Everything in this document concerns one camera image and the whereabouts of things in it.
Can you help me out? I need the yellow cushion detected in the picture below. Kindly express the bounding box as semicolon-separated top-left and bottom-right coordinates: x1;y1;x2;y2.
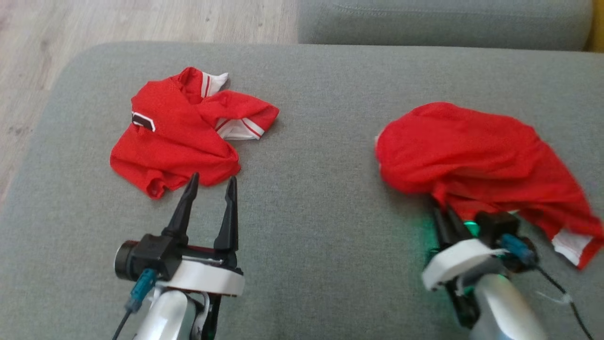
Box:
585;0;604;53

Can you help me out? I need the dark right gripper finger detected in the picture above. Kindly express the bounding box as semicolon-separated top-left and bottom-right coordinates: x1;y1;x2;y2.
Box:
431;195;453;249
445;204;473;242

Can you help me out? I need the red basketball jersey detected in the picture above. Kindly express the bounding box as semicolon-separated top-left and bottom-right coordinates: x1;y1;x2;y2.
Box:
109;66;280;200

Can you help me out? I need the grey sofa seat cushion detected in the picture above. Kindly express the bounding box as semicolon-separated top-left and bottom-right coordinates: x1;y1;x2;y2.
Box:
0;42;604;340

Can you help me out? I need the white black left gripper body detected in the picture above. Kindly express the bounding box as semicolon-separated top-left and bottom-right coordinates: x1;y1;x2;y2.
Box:
156;245;245;298

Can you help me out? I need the red shorts white trim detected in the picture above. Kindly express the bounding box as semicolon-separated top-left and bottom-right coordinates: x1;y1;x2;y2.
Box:
375;101;604;271

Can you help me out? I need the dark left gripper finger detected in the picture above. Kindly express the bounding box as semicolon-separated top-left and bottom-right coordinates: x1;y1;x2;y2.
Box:
162;172;200;239
213;176;239;254

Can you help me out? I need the black cable blue plug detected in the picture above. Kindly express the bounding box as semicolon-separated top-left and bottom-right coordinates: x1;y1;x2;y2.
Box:
111;268;158;340
499;233;594;340

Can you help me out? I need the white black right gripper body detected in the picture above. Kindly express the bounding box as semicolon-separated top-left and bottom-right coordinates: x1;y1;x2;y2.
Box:
421;238;506;291

